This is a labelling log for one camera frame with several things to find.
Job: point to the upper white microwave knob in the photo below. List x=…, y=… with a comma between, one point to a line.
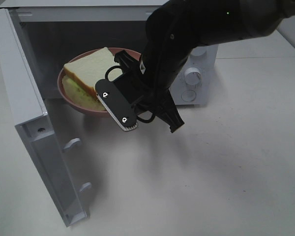
x=198, y=51

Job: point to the white microwave door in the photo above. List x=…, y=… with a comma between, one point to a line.
x=26, y=89

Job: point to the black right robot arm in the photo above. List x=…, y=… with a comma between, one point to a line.
x=173, y=31

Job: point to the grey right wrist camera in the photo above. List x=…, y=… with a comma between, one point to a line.
x=116, y=105

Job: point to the toy sandwich with bread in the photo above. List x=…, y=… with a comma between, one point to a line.
x=81, y=76

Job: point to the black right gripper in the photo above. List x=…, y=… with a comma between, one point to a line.
x=143, y=94

